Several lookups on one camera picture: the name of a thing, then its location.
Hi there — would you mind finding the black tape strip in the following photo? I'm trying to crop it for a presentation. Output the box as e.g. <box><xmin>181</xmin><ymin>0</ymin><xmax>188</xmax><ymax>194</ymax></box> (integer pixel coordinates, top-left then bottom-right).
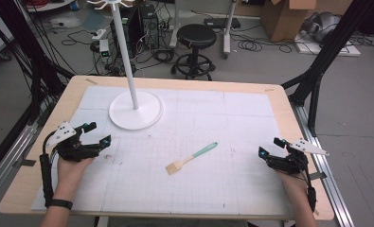
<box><xmin>19</xmin><ymin>158</ymin><xmax>38</xmax><ymax>167</ymax></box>
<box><xmin>309</xmin><ymin>171</ymin><xmax>329</xmax><ymax>182</ymax></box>

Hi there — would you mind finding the grey rounded device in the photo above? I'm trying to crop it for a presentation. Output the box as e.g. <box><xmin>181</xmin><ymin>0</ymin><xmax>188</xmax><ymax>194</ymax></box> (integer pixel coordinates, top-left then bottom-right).
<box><xmin>302</xmin><ymin>11</ymin><xmax>343</xmax><ymax>44</ymax></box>

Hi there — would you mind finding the dark computer case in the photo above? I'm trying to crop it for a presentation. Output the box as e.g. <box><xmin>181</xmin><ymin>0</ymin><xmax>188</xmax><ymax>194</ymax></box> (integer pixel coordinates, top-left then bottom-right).
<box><xmin>110</xmin><ymin>8</ymin><xmax>141</xmax><ymax>60</ymax></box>

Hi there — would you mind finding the coiled black floor cable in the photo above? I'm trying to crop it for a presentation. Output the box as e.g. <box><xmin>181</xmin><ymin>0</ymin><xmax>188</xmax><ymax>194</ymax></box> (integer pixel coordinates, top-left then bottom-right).
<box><xmin>151</xmin><ymin>47</ymin><xmax>177</xmax><ymax>63</ymax></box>
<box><xmin>237</xmin><ymin>38</ymin><xmax>294</xmax><ymax>55</ymax></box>

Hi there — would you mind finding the white device with green display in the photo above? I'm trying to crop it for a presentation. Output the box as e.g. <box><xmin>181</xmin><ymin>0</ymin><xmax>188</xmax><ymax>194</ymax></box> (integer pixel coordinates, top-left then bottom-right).
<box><xmin>98</xmin><ymin>39</ymin><xmax>112</xmax><ymax>64</ymax></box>

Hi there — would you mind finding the white power strip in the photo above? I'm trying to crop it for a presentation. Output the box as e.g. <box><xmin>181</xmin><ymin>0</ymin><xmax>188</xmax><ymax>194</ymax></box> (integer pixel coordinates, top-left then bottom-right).
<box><xmin>91</xmin><ymin>28</ymin><xmax>109</xmax><ymax>42</ymax></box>

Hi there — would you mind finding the cardboard box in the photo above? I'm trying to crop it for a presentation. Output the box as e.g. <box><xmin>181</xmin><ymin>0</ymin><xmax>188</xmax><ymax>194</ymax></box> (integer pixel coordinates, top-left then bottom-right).
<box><xmin>259</xmin><ymin>0</ymin><xmax>319</xmax><ymax>44</ymax></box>

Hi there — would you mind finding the teal handled pastry brush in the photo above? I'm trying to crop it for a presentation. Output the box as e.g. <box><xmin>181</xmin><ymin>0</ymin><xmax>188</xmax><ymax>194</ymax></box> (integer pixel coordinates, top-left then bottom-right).
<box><xmin>165</xmin><ymin>141</ymin><xmax>219</xmax><ymax>176</ymax></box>

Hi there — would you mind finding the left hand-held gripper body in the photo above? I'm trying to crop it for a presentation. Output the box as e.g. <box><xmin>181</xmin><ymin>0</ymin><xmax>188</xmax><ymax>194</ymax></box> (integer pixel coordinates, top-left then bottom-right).
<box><xmin>46</xmin><ymin>121</ymin><xmax>100</xmax><ymax>164</ymax></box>

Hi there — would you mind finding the flat black device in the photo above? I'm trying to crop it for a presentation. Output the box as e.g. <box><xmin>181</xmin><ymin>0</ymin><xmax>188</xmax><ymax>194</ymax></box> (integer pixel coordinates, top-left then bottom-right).
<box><xmin>204</xmin><ymin>16</ymin><xmax>242</xmax><ymax>30</ymax></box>

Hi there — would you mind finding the white grid mat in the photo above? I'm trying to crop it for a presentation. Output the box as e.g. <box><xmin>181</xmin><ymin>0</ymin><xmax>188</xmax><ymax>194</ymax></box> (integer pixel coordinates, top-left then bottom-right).
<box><xmin>30</xmin><ymin>85</ymin><xmax>295</xmax><ymax>216</ymax></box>

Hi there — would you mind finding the person's right hand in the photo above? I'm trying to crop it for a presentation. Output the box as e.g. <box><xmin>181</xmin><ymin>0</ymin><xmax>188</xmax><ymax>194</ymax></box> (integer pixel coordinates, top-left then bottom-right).
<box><xmin>276</xmin><ymin>170</ymin><xmax>310</xmax><ymax>199</ymax></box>

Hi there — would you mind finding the black metal frame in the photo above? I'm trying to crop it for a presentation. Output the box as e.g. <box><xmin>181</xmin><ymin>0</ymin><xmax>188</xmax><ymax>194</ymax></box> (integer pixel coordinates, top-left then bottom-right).
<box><xmin>0</xmin><ymin>0</ymin><xmax>76</xmax><ymax>183</ymax></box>
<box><xmin>281</xmin><ymin>0</ymin><xmax>374</xmax><ymax>137</ymax></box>

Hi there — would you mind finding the white floor board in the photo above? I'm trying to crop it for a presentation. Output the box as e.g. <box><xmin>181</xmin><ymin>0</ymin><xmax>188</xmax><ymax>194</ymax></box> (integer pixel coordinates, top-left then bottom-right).
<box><xmin>294</xmin><ymin>32</ymin><xmax>362</xmax><ymax>58</ymax></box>

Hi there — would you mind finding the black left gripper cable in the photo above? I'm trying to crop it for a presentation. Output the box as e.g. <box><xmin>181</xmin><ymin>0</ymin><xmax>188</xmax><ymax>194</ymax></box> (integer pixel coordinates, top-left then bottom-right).
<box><xmin>38</xmin><ymin>131</ymin><xmax>60</xmax><ymax>208</ymax></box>

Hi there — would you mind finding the white hook stand rack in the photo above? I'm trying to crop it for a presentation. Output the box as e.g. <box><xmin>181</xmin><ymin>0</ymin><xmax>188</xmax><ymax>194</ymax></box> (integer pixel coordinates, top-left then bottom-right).
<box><xmin>86</xmin><ymin>0</ymin><xmax>165</xmax><ymax>131</ymax></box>

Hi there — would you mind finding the black round stool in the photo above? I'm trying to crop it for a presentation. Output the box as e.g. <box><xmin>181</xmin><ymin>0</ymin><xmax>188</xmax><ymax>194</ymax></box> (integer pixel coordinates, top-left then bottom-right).
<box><xmin>170</xmin><ymin>24</ymin><xmax>218</xmax><ymax>81</ymax></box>

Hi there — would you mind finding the black computer tower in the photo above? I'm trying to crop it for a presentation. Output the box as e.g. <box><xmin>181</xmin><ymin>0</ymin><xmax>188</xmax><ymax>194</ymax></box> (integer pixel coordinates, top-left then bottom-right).
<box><xmin>138</xmin><ymin>3</ymin><xmax>161</xmax><ymax>50</ymax></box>

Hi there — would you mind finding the person's left hand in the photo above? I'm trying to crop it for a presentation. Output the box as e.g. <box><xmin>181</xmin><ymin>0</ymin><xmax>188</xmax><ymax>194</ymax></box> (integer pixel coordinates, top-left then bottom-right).
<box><xmin>53</xmin><ymin>156</ymin><xmax>96</xmax><ymax>201</ymax></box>

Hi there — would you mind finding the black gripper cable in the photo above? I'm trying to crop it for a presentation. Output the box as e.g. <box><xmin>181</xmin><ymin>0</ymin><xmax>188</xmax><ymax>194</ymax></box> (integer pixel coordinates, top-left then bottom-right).
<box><xmin>302</xmin><ymin>168</ymin><xmax>319</xmax><ymax>214</ymax></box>
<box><xmin>38</xmin><ymin>131</ymin><xmax>60</xmax><ymax>208</ymax></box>

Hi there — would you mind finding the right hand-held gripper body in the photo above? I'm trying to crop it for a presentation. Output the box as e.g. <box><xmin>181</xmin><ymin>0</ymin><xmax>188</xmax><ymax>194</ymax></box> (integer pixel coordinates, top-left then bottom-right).
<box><xmin>265</xmin><ymin>137</ymin><xmax>330</xmax><ymax>176</ymax></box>

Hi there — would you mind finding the white stand leg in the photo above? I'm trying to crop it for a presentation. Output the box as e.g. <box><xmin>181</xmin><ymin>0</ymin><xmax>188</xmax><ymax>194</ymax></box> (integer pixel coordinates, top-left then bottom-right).
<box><xmin>169</xmin><ymin>0</ymin><xmax>182</xmax><ymax>49</ymax></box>
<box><xmin>222</xmin><ymin>0</ymin><xmax>239</xmax><ymax>60</ymax></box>

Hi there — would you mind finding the aluminium rail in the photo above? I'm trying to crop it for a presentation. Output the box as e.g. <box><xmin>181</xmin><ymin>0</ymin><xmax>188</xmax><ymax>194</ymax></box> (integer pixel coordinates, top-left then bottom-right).
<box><xmin>289</xmin><ymin>99</ymin><xmax>355</xmax><ymax>227</ymax></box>
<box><xmin>0</xmin><ymin>122</ymin><xmax>40</xmax><ymax>207</ymax></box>

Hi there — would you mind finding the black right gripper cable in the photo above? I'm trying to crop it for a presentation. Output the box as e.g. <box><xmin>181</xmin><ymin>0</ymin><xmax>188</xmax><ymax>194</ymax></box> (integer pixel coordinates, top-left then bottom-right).
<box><xmin>302</xmin><ymin>168</ymin><xmax>319</xmax><ymax>214</ymax></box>

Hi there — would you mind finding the black wristband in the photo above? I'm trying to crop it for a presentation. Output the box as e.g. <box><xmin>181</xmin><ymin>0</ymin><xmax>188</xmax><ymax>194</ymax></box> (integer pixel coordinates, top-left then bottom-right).
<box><xmin>46</xmin><ymin>198</ymin><xmax>74</xmax><ymax>211</ymax></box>

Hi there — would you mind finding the round white table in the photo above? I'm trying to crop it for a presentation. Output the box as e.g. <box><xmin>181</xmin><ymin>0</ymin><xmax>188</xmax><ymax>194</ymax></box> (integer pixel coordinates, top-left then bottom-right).
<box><xmin>26</xmin><ymin>0</ymin><xmax>76</xmax><ymax>13</ymax></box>

